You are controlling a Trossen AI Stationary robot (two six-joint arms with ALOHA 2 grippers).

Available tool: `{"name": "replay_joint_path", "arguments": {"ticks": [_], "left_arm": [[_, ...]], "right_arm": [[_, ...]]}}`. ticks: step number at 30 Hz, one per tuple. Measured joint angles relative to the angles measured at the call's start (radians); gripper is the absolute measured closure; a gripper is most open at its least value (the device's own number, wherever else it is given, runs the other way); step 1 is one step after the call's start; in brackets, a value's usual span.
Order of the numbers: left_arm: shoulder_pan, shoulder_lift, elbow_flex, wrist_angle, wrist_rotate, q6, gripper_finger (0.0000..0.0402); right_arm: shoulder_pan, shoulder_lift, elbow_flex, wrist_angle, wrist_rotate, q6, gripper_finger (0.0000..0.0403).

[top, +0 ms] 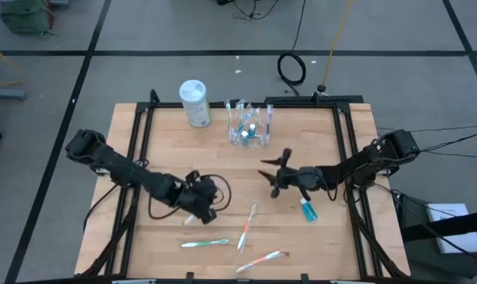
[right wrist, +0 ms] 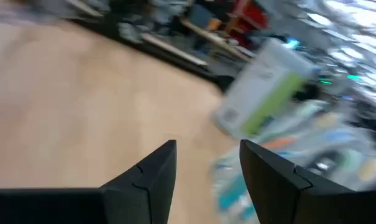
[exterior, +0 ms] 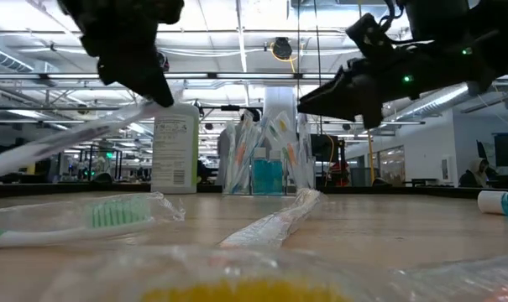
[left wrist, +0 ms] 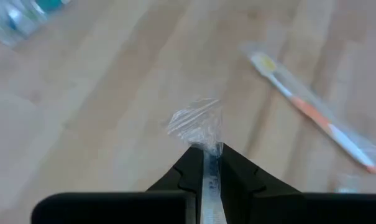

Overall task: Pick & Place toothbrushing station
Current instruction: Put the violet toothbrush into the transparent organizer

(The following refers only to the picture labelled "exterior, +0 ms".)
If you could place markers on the person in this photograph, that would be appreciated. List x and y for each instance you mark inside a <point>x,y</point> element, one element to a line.
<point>474,172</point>

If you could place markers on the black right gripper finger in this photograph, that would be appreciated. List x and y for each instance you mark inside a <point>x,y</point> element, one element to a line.
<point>337,100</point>

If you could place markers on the grey white toothbrush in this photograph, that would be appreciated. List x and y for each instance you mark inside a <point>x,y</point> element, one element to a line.
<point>69,138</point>

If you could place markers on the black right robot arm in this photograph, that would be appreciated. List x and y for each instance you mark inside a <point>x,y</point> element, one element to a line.
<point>480,42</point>

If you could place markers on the white building column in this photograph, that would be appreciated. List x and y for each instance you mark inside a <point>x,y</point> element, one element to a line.
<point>279,98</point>

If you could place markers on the yellow container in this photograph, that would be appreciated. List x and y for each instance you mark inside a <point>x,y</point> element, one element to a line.
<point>30,169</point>

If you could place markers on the overhead light bar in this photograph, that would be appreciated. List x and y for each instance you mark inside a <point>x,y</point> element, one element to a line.
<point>237,76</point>

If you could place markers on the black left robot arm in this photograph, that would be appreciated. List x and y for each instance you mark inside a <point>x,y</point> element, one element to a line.
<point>119,12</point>

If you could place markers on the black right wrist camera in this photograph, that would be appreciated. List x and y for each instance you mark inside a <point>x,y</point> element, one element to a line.
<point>369,38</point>

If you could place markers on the teal bottle with white cap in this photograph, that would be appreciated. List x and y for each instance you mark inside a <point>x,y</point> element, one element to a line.
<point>490,202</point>

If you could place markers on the red equipment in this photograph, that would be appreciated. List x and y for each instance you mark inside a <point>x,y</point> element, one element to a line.
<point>338,174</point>

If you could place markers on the black table edge frame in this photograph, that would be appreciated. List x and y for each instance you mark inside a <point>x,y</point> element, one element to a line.
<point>69,189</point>

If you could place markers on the silver ventilation duct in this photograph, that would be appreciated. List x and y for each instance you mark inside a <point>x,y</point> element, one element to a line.
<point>10,60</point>
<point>446,100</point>

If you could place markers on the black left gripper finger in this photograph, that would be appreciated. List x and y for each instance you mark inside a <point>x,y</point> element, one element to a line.
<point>148,79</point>

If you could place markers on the white labelled bottle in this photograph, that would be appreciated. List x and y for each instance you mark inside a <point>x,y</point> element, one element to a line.
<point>174,159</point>

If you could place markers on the yellow pole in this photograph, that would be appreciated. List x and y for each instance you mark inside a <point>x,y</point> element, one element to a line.
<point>371,155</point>

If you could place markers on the black framed glass enclosure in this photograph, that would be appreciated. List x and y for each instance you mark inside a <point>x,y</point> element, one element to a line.
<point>90,165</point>

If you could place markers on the black overhead frame bar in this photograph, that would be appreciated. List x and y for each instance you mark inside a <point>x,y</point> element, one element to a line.
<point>48,108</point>

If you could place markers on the glass door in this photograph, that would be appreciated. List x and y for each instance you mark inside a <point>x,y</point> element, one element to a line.
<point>391,165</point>

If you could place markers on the wall poster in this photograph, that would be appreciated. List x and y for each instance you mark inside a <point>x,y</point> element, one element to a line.
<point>446,168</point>

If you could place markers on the wrapped toothbrushes in holder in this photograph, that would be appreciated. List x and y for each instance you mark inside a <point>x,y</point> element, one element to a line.
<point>308,180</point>

